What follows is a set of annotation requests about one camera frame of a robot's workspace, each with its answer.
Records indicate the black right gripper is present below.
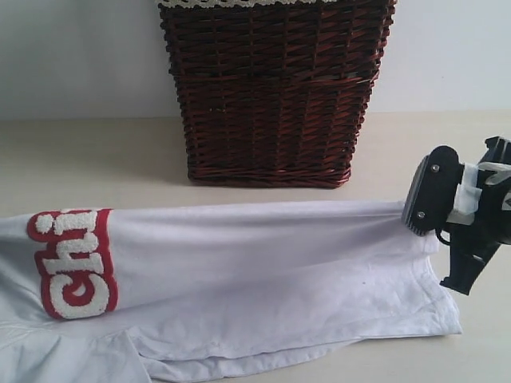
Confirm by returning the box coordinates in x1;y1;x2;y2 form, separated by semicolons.
440;136;510;295

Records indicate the white t-shirt red logo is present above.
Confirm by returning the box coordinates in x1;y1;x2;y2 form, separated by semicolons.
1;201;461;382

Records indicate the dark brown wicker basket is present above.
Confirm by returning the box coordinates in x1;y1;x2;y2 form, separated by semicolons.
157;0;396;188

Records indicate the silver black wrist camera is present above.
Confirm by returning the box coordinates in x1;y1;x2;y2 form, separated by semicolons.
402;145;464;236

